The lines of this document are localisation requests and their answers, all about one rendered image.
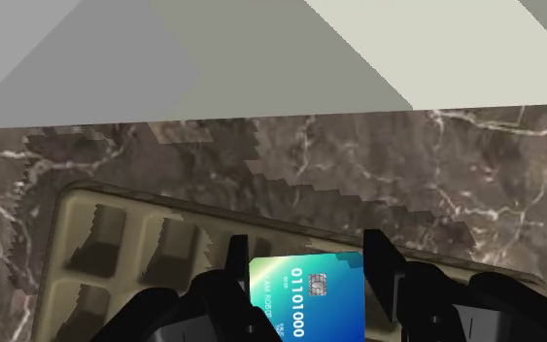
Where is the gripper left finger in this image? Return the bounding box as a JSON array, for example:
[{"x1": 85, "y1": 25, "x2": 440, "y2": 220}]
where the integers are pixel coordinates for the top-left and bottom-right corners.
[{"x1": 90, "y1": 233, "x2": 284, "y2": 342}]

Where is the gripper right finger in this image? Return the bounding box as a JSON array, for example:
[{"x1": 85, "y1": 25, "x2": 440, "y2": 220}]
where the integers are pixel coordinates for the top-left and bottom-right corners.
[{"x1": 362, "y1": 228, "x2": 547, "y2": 342}]

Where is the blue green bank card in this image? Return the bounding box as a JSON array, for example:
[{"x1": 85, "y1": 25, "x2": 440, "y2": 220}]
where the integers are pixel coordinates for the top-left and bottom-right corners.
[{"x1": 248, "y1": 252, "x2": 365, "y2": 342}]

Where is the beige compartment tray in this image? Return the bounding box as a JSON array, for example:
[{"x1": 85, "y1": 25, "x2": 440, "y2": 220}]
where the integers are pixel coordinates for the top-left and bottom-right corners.
[{"x1": 32, "y1": 181, "x2": 547, "y2": 342}]

